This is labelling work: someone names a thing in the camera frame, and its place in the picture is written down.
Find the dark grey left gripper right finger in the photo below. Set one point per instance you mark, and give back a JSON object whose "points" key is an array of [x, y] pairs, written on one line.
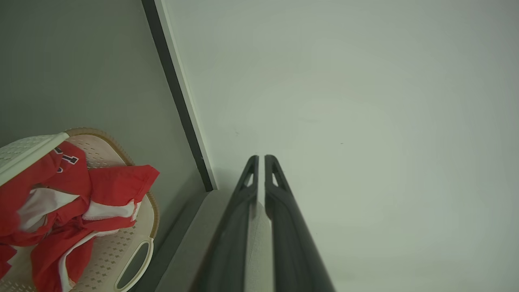
{"points": [[292, 243]]}

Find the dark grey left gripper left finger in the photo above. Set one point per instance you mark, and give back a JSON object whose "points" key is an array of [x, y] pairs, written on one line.
{"points": [[233, 235]]}

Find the red garment with white band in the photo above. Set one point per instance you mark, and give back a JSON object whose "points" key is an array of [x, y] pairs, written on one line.
{"points": [[117, 184]]}

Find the red jersey with black-white print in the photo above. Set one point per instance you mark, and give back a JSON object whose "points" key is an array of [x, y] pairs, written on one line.
{"points": [[69, 182]]}

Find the cream perforated laundry basket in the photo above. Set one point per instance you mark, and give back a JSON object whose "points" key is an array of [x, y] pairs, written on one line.
{"points": [[111, 253]]}

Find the black and white baseboard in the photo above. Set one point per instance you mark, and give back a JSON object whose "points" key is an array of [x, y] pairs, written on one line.
{"points": [[172, 81]]}

